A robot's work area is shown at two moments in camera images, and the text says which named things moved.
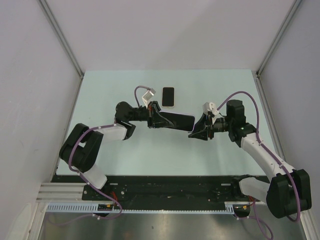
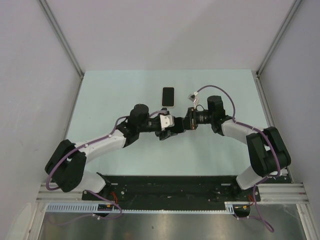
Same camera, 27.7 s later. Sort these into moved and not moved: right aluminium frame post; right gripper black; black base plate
Moved: right gripper black
Not moved: right aluminium frame post; black base plate
